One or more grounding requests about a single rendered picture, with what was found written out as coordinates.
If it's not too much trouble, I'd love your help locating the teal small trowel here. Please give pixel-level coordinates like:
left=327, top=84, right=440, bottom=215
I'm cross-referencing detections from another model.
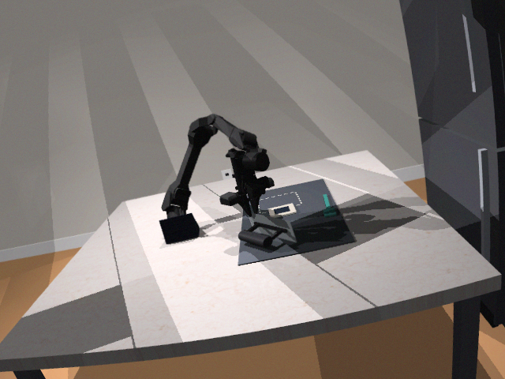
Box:
left=323, top=194, right=336, bottom=218

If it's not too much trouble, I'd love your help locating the cream square tile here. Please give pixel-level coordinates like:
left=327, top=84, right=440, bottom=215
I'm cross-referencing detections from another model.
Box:
left=268, top=203, right=297, bottom=218

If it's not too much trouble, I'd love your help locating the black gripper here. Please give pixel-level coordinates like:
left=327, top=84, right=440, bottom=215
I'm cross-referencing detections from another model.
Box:
left=219, top=171, right=275, bottom=217

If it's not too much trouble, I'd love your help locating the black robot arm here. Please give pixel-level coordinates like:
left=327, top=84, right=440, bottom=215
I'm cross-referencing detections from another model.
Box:
left=161, top=114, right=270, bottom=218

